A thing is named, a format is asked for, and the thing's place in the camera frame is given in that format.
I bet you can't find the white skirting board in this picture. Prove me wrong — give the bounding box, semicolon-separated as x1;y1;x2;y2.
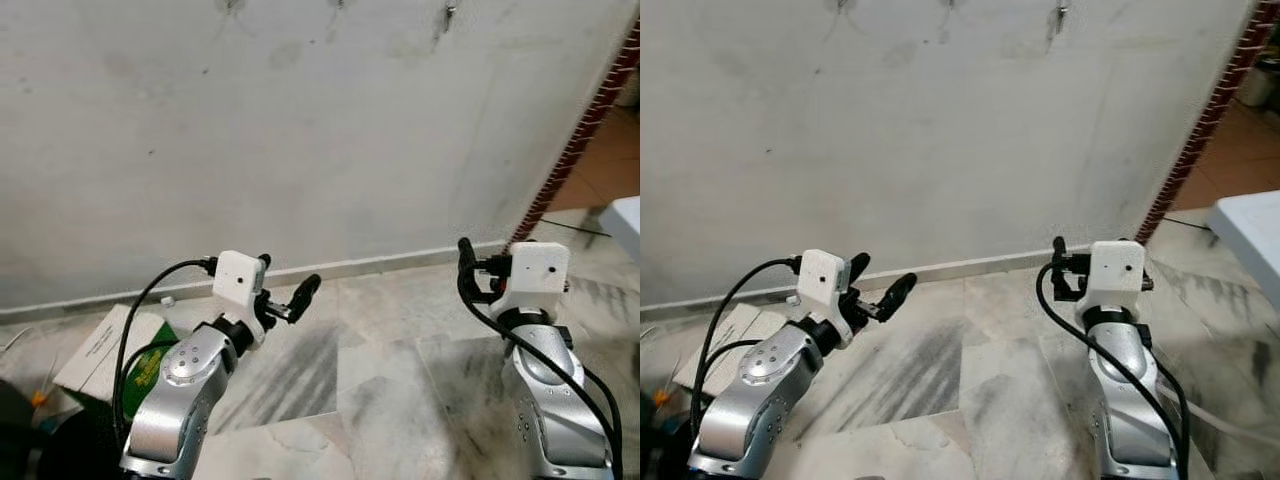
640;238;1143;323
0;240;513;323

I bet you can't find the white appliance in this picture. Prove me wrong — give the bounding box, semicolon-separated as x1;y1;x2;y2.
1207;189;1280;309
603;196;641;263

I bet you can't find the white cardboard box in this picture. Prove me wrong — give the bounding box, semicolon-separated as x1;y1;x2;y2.
54;304;169;403
673;303;763;397

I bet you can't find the black bag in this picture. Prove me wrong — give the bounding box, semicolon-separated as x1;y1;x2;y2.
0;378;123;480
640;400;696;480

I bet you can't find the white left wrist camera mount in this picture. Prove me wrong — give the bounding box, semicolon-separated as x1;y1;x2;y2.
796;249;853;320
212;250;269;307

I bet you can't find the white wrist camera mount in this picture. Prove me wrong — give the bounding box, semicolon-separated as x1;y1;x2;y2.
212;250;269;307
1084;239;1149;314
494;241;572;320
796;249;853;320

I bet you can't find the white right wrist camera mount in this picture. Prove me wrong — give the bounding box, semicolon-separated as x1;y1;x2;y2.
1084;239;1149;314
494;241;572;320

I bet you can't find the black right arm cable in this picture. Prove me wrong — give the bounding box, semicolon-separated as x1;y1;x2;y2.
458;280;625;480
1035;262;1191;480

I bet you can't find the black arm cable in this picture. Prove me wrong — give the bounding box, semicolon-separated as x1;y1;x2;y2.
458;280;625;480
1035;262;1191;480
689;257;804;441
112;257;219;446

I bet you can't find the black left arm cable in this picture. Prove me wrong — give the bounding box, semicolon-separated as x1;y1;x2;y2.
689;257;804;441
112;257;219;446

